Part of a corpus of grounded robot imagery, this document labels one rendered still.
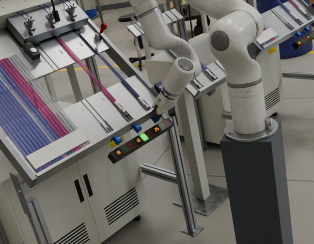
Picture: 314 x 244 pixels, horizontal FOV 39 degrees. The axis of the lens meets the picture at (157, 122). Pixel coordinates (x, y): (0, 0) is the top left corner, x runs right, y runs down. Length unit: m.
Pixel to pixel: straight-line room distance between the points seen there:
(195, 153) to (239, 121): 0.84
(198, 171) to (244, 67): 1.06
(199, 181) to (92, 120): 0.88
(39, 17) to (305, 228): 1.55
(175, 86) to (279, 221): 0.62
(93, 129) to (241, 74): 0.63
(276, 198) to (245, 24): 0.62
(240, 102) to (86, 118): 0.63
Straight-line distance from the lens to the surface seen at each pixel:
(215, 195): 2.53
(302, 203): 2.43
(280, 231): 1.72
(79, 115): 1.78
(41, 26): 1.99
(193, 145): 2.33
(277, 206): 1.65
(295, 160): 2.80
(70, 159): 1.65
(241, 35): 1.40
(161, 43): 1.64
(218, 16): 1.54
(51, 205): 2.05
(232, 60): 1.43
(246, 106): 1.51
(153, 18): 1.64
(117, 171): 2.23
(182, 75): 1.62
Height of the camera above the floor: 1.40
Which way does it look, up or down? 23 degrees down
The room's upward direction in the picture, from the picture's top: 12 degrees counter-clockwise
